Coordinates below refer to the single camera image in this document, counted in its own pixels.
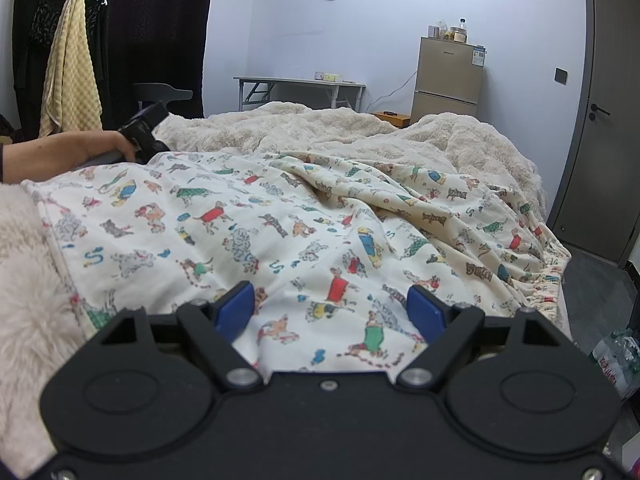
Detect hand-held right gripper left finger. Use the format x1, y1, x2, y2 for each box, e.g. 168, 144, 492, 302
100, 281, 265, 394

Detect orange box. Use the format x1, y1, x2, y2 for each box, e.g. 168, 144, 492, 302
372, 110, 412, 127

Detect grey folding table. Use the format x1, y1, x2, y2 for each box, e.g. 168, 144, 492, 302
233, 76, 367, 112

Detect grey door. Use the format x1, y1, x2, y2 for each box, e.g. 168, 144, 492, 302
546, 0, 640, 266

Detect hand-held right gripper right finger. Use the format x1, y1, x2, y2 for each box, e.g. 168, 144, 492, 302
397, 285, 562, 394

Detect beige two-door fridge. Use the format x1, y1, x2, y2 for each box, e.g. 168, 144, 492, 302
411, 36, 485, 128

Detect cartoon dog print fitted sheet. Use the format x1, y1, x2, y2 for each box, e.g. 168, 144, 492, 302
22, 150, 572, 373

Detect pack of water bottles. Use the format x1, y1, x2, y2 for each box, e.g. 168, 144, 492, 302
590, 327, 640, 401

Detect person's left forearm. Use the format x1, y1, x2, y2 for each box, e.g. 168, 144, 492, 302
0, 132, 88, 184

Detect dark curtain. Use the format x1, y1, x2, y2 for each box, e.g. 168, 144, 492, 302
12, 0, 215, 136

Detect person's left hand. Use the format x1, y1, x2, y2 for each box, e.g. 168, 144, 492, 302
75, 130, 137, 163

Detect cream fluffy blanket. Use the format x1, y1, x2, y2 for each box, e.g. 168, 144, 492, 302
0, 101, 548, 466

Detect grey chair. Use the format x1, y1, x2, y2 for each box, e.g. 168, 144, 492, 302
132, 82, 193, 113

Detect yellow checked towel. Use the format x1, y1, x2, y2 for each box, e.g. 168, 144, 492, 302
39, 0, 103, 138

